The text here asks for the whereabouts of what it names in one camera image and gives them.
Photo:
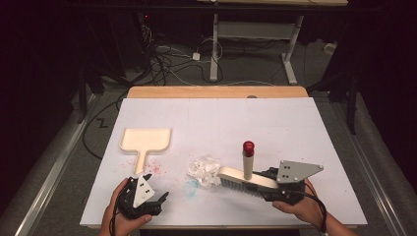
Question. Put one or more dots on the white floor socket box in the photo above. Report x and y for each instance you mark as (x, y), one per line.
(330, 48)

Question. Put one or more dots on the dark equipment with red light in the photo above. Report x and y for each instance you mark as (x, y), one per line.
(146, 32)

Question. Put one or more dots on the dark round table grommet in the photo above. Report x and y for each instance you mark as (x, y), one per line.
(251, 96)

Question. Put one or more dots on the wooden table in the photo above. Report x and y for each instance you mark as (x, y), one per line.
(196, 91)

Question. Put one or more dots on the white power adapter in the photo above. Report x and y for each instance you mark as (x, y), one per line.
(196, 56)

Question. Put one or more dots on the white board table cover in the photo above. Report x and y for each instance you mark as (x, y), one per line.
(229, 118)

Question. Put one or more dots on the cream brush with red tip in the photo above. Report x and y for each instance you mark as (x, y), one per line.
(236, 173)

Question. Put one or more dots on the white paper scraps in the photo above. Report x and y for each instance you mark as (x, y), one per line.
(205, 170)

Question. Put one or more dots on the person's right hand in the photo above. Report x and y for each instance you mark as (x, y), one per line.
(305, 209)

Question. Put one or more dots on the cream plastic dustpan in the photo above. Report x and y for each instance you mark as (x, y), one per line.
(146, 139)

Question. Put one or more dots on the black stand leg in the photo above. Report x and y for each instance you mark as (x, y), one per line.
(352, 105)

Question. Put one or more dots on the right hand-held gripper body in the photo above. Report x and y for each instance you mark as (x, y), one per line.
(296, 172)

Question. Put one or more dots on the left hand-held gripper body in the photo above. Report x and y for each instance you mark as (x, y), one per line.
(141, 193)

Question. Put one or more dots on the person's left hand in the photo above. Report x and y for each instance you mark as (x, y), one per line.
(114, 223)

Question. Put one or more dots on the metal floor rail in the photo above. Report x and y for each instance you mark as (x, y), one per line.
(394, 219)
(52, 183)

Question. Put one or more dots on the white desk frame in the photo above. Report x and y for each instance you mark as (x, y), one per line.
(213, 49)

